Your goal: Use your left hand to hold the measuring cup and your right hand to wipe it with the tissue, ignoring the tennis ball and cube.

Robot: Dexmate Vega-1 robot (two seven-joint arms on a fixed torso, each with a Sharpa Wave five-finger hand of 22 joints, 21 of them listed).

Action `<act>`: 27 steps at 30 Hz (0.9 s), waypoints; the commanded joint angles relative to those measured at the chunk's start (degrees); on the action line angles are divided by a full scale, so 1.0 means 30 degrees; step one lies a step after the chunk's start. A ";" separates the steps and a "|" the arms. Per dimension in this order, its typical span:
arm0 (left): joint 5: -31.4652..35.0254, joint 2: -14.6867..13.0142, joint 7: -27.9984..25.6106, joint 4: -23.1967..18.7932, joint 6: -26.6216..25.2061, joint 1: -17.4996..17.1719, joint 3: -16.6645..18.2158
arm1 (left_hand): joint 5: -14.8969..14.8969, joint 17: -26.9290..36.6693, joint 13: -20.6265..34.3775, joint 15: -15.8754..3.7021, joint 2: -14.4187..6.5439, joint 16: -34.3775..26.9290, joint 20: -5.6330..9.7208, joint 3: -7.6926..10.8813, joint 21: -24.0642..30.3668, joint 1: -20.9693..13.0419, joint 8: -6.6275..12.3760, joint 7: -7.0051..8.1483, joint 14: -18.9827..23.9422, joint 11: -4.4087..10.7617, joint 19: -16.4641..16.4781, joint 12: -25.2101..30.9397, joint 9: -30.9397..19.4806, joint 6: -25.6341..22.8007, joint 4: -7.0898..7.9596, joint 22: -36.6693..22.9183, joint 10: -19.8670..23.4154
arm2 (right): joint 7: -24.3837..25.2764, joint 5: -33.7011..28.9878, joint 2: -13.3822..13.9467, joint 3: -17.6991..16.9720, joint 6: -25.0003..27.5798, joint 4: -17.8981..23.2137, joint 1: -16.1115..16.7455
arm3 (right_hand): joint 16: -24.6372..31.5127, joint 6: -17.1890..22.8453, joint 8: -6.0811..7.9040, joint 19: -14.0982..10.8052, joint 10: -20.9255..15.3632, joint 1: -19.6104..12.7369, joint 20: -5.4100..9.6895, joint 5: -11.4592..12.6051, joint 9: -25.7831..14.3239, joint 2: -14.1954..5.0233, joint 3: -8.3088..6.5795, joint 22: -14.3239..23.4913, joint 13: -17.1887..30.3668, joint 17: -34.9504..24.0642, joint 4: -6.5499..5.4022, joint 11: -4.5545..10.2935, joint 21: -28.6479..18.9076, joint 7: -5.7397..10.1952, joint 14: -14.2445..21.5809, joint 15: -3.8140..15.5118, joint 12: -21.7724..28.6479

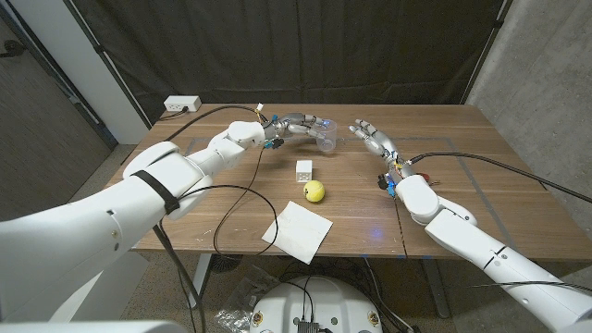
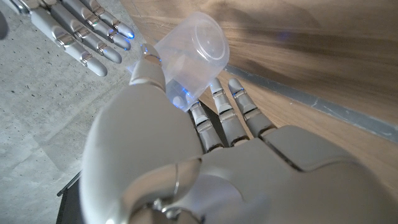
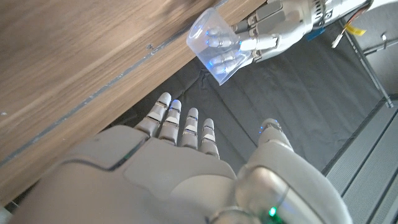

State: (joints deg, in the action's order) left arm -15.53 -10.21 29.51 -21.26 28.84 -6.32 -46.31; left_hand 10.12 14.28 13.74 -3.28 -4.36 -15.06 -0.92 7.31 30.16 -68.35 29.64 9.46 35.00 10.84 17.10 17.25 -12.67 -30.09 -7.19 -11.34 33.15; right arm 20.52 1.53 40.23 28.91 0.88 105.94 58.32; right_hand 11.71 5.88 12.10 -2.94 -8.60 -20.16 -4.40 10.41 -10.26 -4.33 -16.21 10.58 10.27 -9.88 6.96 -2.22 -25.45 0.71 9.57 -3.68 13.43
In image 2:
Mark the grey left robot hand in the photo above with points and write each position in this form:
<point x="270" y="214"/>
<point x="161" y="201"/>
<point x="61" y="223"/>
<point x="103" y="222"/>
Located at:
<point x="155" y="155"/>

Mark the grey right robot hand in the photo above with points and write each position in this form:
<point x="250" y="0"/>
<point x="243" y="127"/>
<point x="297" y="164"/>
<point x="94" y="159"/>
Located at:
<point x="71" y="31"/>

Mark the clear plastic measuring cup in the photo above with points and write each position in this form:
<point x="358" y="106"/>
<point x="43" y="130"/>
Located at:
<point x="192" y="53"/>

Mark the black backdrop curtain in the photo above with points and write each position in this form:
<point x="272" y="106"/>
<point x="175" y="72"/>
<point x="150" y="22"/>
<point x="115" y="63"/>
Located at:
<point x="70" y="205"/>

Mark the grey tape line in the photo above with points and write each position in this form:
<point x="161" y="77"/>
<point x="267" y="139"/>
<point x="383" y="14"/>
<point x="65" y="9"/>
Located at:
<point x="342" y="113"/>

